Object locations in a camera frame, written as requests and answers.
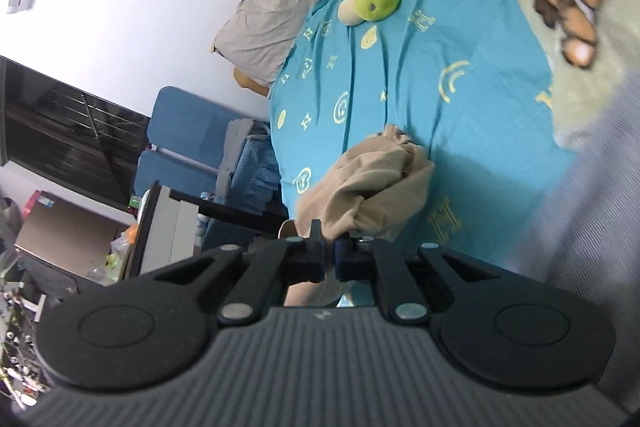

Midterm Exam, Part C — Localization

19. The grey clothing of person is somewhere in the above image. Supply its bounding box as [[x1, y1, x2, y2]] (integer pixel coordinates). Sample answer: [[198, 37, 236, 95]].
[[506, 69, 639, 412]]

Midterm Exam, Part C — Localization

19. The dark window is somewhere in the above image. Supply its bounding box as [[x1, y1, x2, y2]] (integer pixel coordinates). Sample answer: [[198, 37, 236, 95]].
[[1, 57, 150, 210]]

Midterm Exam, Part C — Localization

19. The teal patterned bed sheet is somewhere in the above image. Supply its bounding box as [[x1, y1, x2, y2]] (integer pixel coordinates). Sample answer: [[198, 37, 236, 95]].
[[270, 0, 574, 265]]

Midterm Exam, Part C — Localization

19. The blue covered chair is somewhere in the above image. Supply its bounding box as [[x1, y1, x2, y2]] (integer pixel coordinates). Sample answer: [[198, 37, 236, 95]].
[[131, 84, 291, 253]]

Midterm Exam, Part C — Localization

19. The grey pillow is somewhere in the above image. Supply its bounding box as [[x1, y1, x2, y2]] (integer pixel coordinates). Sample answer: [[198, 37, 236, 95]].
[[212, 0, 319, 87]]

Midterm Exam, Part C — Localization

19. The green headed plush toy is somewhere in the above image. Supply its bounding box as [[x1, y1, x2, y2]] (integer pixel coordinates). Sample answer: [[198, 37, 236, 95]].
[[337, 0, 400, 27]]

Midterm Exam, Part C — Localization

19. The white dining table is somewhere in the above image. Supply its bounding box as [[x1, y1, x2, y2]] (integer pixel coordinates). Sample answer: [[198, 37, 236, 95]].
[[122, 181, 286, 280]]

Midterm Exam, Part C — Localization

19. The tan garment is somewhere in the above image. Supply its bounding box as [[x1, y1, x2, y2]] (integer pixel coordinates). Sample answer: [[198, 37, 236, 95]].
[[276, 123, 436, 308]]

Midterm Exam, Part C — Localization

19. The cardboard box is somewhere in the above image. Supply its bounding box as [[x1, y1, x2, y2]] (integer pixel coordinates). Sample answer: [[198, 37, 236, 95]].
[[15, 191, 126, 277]]

